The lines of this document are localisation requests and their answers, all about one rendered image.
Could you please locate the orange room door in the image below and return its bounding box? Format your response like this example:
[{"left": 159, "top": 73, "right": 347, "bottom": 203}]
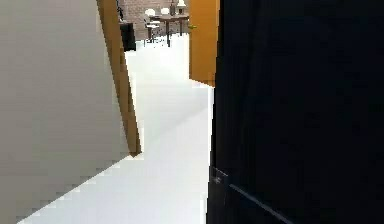
[{"left": 188, "top": 0, "right": 221, "bottom": 88}]

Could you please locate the brown wooden table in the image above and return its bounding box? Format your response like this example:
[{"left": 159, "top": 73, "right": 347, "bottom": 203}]
[{"left": 149, "top": 13, "right": 190, "bottom": 48}]

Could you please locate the black low cabinet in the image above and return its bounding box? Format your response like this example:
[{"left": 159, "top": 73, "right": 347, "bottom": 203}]
[{"left": 119, "top": 21, "right": 137, "bottom": 53}]

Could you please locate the white table lamp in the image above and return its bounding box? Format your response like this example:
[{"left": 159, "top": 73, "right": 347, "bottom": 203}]
[{"left": 176, "top": 0, "right": 187, "bottom": 16}]

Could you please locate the orange door frame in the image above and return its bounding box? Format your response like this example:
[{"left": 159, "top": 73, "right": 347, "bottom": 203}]
[{"left": 96, "top": 0, "right": 142, "bottom": 158}]

